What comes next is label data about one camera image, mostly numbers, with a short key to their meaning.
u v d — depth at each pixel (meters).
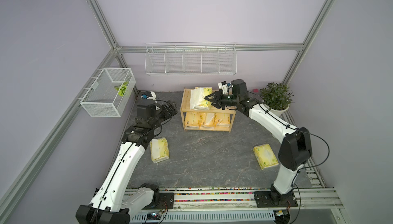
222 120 0.96
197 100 0.79
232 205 0.74
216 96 0.73
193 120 0.96
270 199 0.73
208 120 0.97
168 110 0.63
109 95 0.81
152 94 0.64
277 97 0.89
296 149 0.47
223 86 0.79
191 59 1.00
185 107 0.85
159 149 0.87
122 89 0.81
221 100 0.72
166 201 0.73
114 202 0.38
